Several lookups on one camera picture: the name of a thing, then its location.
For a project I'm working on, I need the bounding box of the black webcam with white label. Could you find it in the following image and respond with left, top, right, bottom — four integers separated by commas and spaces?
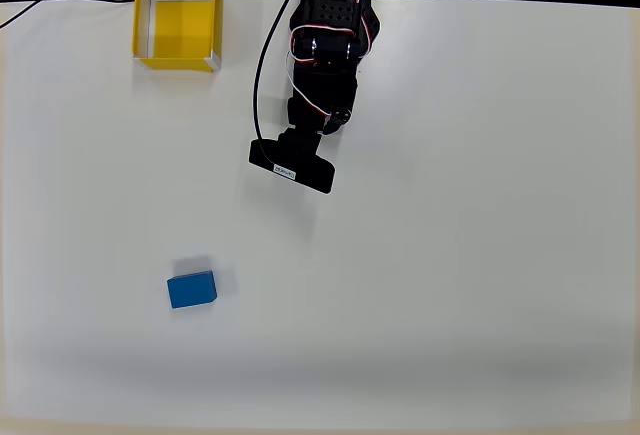
248, 128, 337, 195

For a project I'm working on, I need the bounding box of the black webcam cable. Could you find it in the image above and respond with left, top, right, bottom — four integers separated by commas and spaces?
252, 0, 294, 170

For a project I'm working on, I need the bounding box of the thin black cable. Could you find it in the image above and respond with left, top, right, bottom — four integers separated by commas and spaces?
0, 0, 137, 30

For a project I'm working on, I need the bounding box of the yellow open box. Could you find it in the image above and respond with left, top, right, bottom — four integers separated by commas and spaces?
131, 0, 224, 75

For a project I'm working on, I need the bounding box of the blue block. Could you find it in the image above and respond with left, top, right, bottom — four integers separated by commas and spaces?
166, 269, 220, 310

